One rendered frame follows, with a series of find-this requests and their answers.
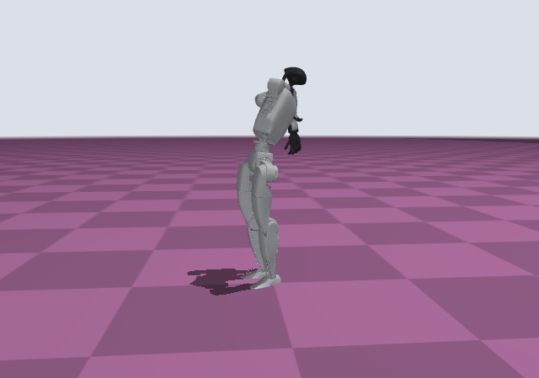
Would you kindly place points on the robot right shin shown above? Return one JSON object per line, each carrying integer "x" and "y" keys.
{"x": 253, "y": 236}

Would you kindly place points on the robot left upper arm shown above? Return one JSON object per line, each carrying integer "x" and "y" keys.
{"x": 276, "y": 86}

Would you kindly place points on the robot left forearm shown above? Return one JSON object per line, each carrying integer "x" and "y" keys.
{"x": 294, "y": 125}

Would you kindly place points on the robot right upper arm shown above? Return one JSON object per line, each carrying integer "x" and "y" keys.
{"x": 259, "y": 99}

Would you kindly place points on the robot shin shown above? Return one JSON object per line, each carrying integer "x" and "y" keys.
{"x": 253, "y": 236}
{"x": 269, "y": 244}

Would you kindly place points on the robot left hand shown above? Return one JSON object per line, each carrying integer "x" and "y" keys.
{"x": 294, "y": 141}

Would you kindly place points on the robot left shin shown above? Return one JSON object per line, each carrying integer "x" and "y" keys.
{"x": 269, "y": 244}

